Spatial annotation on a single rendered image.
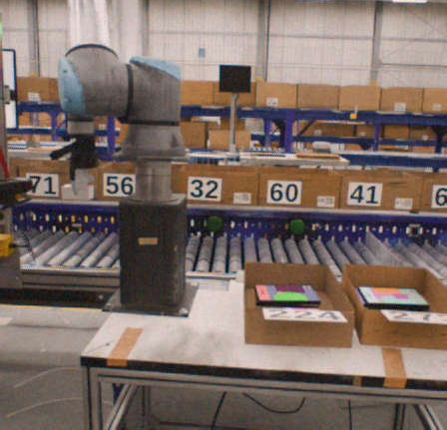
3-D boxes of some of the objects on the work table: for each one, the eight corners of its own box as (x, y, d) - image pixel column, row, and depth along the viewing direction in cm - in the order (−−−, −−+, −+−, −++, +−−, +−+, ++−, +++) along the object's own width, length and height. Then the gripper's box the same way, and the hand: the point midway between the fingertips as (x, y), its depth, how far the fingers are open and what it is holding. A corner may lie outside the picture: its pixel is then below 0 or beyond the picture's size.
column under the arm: (188, 317, 137) (190, 207, 131) (101, 311, 139) (98, 203, 132) (200, 285, 163) (202, 191, 156) (126, 280, 165) (124, 188, 158)
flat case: (320, 305, 144) (320, 300, 144) (258, 304, 143) (258, 299, 143) (310, 288, 157) (310, 284, 157) (253, 288, 157) (253, 283, 156)
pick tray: (359, 345, 124) (363, 309, 122) (339, 290, 161) (342, 262, 159) (470, 352, 121) (475, 316, 119) (424, 295, 158) (428, 267, 156)
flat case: (429, 309, 143) (430, 304, 143) (367, 306, 144) (367, 302, 143) (413, 292, 156) (414, 288, 156) (356, 290, 157) (357, 285, 157)
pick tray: (243, 344, 123) (244, 308, 121) (242, 289, 160) (243, 261, 158) (352, 348, 122) (356, 312, 120) (326, 292, 159) (328, 264, 157)
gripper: (90, 136, 159) (91, 198, 163) (100, 134, 171) (101, 191, 176) (65, 135, 159) (66, 197, 164) (77, 133, 172) (78, 191, 176)
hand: (76, 190), depth 169 cm, fingers closed on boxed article, 6 cm apart
